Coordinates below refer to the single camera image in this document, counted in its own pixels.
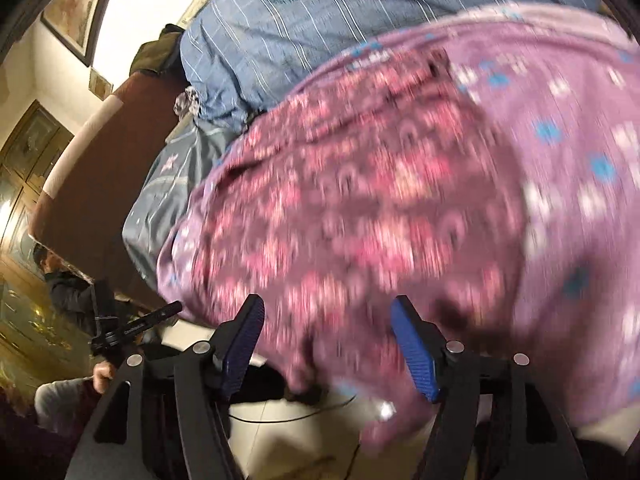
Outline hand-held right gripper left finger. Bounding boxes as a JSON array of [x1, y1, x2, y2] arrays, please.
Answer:
[[64, 294, 266, 480]]

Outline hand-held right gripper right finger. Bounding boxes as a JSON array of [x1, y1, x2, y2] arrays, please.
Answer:
[[390, 295, 588, 480]]

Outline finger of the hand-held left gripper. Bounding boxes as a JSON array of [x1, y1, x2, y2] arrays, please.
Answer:
[[142, 301, 183, 329]]

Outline maroon floral garment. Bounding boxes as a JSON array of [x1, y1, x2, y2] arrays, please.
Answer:
[[170, 52, 531, 411]]

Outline person's left forearm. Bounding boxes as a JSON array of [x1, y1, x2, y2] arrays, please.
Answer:
[[35, 377, 101, 433]]

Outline person's left hand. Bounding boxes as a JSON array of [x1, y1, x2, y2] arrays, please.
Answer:
[[94, 360, 121, 393]]

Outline white flat object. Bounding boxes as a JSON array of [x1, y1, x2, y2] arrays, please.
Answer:
[[162, 319, 268, 367]]

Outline golden wooden cabinet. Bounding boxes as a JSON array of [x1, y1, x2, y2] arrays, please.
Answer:
[[0, 100, 96, 391]]

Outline grey striped cloth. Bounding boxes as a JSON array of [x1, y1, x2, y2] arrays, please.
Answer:
[[122, 120, 241, 286]]

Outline brown bed board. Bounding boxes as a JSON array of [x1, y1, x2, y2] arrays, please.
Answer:
[[27, 72, 188, 311]]

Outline crumpled pale cloth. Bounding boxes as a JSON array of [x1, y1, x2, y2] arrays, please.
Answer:
[[172, 85, 203, 121]]

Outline purple floral bedsheet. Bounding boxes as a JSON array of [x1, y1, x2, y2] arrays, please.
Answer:
[[157, 2, 640, 461]]

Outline olive green cloth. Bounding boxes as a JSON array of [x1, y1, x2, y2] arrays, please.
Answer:
[[131, 24, 186, 78]]

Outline blue plaid quilt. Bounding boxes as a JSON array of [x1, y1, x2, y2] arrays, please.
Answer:
[[177, 0, 606, 131]]

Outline thin black cable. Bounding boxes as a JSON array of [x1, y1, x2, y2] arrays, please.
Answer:
[[227, 392, 358, 423]]

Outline small wall picture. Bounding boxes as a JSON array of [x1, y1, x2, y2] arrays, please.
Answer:
[[89, 70, 112, 100]]

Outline framed wall painting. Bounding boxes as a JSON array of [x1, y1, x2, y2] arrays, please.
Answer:
[[40, 0, 126, 68]]

